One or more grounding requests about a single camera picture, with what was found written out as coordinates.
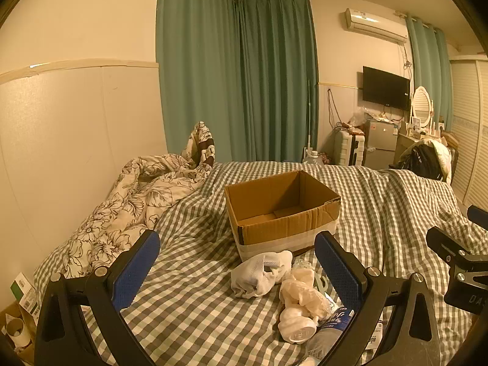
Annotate hanging wall cables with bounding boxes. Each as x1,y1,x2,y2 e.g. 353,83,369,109
326,88,344,129

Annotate small silver fridge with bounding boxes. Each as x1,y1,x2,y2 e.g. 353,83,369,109
365,119,401,169

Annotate green and white carton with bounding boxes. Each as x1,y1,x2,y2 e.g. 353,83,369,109
11,272,41,323

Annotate light green plastic hanger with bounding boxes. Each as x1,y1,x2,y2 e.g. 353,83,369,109
292,257,337,306

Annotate white printed packet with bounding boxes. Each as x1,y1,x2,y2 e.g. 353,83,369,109
364,319,384,352

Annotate clear plastic bag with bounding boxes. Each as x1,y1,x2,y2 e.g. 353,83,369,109
353,107,371,127

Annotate white sock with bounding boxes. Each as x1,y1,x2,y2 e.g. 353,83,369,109
231,250,293,299

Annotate white dressing table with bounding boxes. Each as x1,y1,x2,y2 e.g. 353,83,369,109
394,129,458,161

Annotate small white ribbed bottle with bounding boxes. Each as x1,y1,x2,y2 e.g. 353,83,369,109
278,308,318,344

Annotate white suitcase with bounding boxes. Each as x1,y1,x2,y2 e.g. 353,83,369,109
335,129,366,167

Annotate green corner curtain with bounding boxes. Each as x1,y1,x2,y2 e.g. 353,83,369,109
234,0,319,163

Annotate cardboard paper roll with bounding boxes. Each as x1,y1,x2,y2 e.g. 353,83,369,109
5,318,33,348

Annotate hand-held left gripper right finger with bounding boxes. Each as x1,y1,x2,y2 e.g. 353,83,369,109
314,231,441,366

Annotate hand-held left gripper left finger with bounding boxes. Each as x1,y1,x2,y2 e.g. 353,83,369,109
35,229,161,366

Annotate narrow green window curtain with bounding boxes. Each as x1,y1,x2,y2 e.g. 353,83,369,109
405,15,453,133

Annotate clear bottle with blue label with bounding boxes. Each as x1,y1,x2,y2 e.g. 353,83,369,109
305,307,358,366

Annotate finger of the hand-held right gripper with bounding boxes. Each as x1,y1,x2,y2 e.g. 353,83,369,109
467,205,488,233
426,226,474,266

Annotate oval white vanity mirror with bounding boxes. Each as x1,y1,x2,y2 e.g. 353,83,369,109
411,86,435,123

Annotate white air conditioner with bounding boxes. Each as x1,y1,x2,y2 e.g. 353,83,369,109
345,8,408,44

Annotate floral patterned quilt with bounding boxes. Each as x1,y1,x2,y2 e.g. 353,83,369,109
61,121,218,280

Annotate brown floor cardboard box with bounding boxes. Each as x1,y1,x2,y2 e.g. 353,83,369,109
0,301,39,365

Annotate white mop pole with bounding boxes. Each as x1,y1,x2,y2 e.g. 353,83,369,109
305,80,314,154

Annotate green checked bedsheet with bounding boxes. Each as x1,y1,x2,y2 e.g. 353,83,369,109
32,160,482,366

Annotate wide green curtain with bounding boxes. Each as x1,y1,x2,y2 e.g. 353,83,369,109
156,0,242,163

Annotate black clothes on chair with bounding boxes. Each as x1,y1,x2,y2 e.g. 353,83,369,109
398,139,453,182

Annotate black wall television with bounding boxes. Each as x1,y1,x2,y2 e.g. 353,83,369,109
362,66,411,110

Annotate white louvred wardrobe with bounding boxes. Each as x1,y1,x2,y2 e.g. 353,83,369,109
448,55,488,209

